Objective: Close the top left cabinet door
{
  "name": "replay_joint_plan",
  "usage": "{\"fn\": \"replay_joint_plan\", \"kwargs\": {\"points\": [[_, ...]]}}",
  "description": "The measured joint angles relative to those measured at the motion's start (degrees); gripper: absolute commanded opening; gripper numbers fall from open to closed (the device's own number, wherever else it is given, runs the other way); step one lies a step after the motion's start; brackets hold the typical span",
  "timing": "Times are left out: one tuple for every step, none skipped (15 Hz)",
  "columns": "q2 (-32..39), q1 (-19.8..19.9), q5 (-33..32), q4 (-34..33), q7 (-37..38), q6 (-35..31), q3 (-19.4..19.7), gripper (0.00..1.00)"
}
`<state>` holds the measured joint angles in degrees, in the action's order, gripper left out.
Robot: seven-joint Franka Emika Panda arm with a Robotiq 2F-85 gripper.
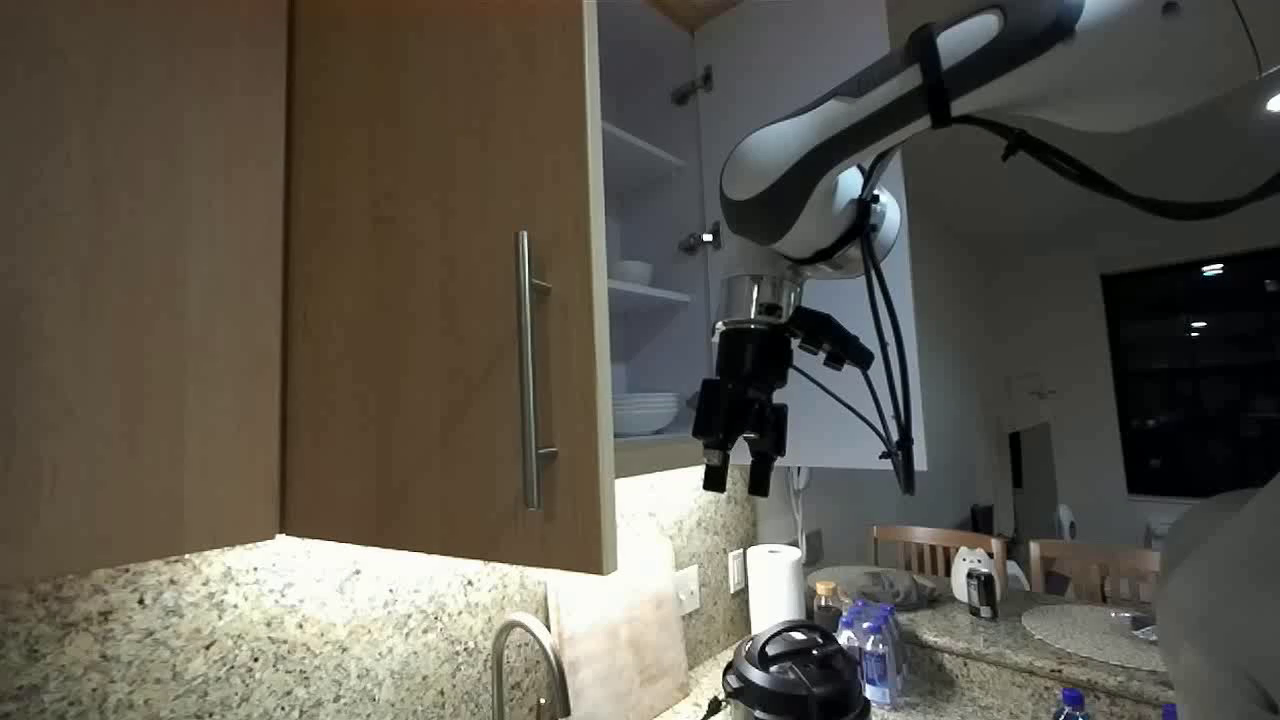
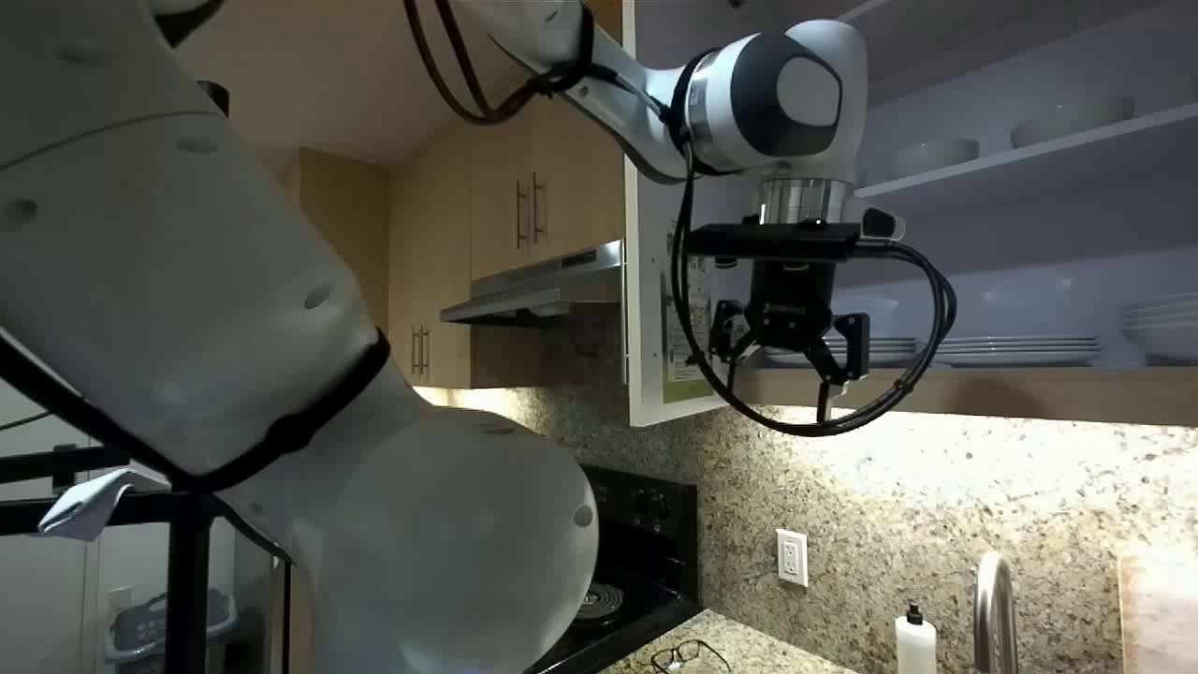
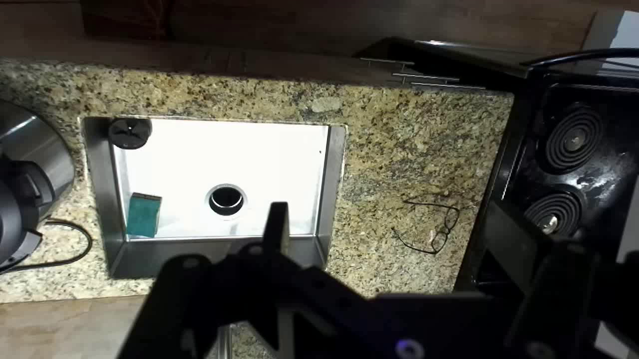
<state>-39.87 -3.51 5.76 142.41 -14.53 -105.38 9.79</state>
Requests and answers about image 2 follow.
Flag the black stove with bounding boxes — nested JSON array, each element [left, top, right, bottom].
[[536, 459, 703, 674]]

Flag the large white bowl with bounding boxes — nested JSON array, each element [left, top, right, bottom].
[[1008, 93, 1138, 148]]

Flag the black camera stand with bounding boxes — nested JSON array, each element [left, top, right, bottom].
[[0, 443, 290, 674]]

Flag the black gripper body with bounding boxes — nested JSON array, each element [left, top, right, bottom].
[[745, 254, 841, 360]]

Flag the medium white bowl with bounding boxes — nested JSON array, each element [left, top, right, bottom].
[[886, 135, 985, 179]]

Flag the wood cabinet with white shelves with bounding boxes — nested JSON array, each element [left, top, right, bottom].
[[713, 0, 1198, 425]]

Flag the white soap bottle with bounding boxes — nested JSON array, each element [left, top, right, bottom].
[[892, 603, 938, 674]]

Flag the tall wood cabinet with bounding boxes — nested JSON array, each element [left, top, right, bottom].
[[386, 147, 479, 390]]

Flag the cabinet door with paper label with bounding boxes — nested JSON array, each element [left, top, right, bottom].
[[617, 0, 741, 429]]

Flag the grey basket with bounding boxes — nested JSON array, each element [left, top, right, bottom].
[[106, 584, 239, 667]]

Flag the wooden cutting board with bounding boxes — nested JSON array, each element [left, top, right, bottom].
[[1114, 546, 1198, 674]]

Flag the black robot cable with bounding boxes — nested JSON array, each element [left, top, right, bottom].
[[0, 0, 960, 499]]

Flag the white paper tag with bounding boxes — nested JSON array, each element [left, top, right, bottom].
[[34, 459, 173, 546]]

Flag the paper label with green print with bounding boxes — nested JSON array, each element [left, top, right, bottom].
[[657, 266, 717, 405]]

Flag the steel range hood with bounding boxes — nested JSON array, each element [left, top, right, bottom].
[[436, 234, 628, 329]]

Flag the white deep plate stack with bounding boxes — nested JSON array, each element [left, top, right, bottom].
[[1118, 292, 1198, 368]]

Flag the steel faucet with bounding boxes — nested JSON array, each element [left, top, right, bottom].
[[969, 546, 1020, 674]]

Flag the white wall outlet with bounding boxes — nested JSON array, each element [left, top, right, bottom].
[[776, 524, 812, 590]]

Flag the thin-framed eyeglasses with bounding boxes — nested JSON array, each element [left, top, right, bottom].
[[648, 636, 741, 674]]

